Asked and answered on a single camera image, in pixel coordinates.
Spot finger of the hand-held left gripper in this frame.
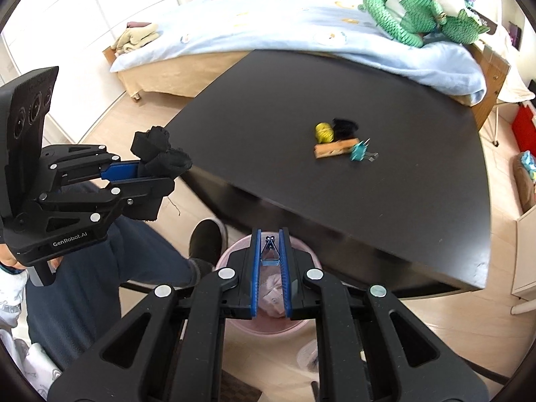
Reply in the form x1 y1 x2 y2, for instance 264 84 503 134
41 177 177 223
40 144 140 186

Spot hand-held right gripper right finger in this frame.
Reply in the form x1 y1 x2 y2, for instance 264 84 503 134
279 228 490 402

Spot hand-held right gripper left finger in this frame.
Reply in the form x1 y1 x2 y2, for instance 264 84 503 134
59 229 263 402

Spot blue binder clip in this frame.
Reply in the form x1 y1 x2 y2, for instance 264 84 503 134
260 235 282 267
349 139 380 163

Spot black sock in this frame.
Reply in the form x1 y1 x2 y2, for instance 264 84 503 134
131 126 192 179

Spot pink trash bin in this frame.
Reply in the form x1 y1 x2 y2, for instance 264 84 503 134
215 237 323 336

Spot person's left forearm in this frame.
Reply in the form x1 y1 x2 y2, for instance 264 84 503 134
0 268 28 328

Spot person's left hand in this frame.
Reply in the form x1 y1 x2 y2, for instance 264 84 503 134
0 244 21 270

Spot person's black shoe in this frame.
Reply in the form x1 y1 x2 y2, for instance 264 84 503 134
188 219 225 269

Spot clear plastic wrapper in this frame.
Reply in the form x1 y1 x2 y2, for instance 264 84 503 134
296 339 322 372

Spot person's left leg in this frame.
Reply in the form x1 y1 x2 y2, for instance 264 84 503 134
25 218 216 365

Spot wooden bed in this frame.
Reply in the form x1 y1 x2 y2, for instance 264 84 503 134
103 0 509 107

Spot white wardrobe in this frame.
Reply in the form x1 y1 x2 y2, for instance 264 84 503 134
0 0 185 147

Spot folded beige towels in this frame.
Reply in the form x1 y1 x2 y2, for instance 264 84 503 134
113 23 160 55

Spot wooden clothespin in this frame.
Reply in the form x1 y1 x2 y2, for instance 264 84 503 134
314 138 360 160

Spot small black cloth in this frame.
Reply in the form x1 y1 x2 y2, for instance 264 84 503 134
332 117 361 141

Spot bed with blue blanket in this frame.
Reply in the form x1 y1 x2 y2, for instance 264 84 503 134
110 0 487 107

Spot white drawer cabinet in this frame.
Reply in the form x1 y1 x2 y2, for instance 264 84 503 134
511 207 536 303

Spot brown pet bed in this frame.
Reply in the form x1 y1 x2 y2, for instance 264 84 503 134
513 151 536 211

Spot red storage box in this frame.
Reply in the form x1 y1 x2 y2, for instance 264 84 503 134
512 105 536 154

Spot wooden nightstand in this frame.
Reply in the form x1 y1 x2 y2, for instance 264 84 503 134
473 42 512 131

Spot green dragon plush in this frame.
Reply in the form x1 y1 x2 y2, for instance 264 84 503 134
359 0 490 49

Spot white chair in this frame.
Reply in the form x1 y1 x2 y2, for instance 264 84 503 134
486 0 536 148

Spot white plush toy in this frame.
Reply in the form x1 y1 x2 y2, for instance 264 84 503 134
435 0 470 14

